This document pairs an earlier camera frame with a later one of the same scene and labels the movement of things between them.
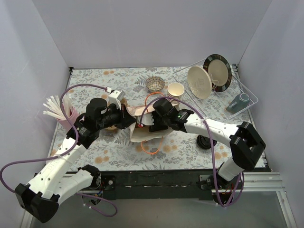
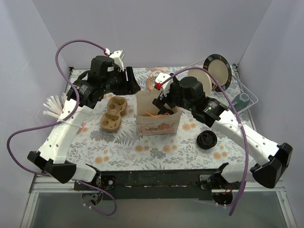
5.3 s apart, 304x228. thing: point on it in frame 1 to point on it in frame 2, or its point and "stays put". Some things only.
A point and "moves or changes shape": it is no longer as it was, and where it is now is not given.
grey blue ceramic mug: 238,103 stays put
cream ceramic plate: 199,81 stays put
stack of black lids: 203,142 stays put
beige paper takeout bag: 140,134 moves or changes shape
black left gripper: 124,117 to 129,79
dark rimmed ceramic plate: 221,71 stays put
